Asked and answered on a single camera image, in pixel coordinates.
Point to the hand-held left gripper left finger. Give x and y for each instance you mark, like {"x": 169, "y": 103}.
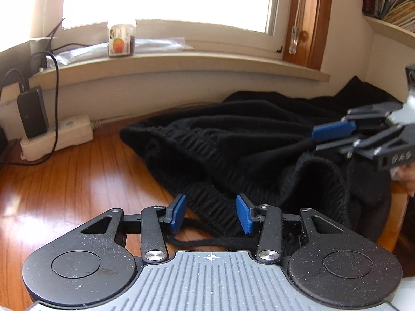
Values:
{"x": 177, "y": 213}

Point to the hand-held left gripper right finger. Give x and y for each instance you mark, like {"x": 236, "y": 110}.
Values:
{"x": 243, "y": 215}

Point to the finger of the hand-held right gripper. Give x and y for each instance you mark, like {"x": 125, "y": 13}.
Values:
{"x": 334, "y": 131}
{"x": 366, "y": 142}

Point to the black knit pants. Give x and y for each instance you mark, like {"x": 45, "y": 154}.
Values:
{"x": 227, "y": 142}

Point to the person's right hand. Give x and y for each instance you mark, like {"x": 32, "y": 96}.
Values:
{"x": 405, "y": 175}

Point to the folded black garment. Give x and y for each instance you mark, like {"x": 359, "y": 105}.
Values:
{"x": 363, "y": 90}

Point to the round wooden knob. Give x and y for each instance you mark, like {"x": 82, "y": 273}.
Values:
{"x": 304, "y": 35}

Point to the wooden window trim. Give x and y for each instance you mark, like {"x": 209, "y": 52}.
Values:
{"x": 316, "y": 16}

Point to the white power strip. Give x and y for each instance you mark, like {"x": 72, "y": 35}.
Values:
{"x": 61, "y": 136}

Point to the beige window sill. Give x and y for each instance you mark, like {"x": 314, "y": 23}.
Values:
{"x": 194, "y": 66}

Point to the clear plastic bag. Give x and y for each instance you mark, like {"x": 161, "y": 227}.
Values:
{"x": 155, "y": 45}

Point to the black power adapter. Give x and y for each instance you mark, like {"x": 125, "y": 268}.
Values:
{"x": 32, "y": 113}

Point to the glass jar with fruit label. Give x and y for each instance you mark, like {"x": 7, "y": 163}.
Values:
{"x": 121, "y": 40}

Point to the cream wall bookshelf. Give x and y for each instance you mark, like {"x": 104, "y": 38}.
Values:
{"x": 392, "y": 27}

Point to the white window frame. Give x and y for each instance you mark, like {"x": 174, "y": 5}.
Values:
{"x": 282, "y": 16}

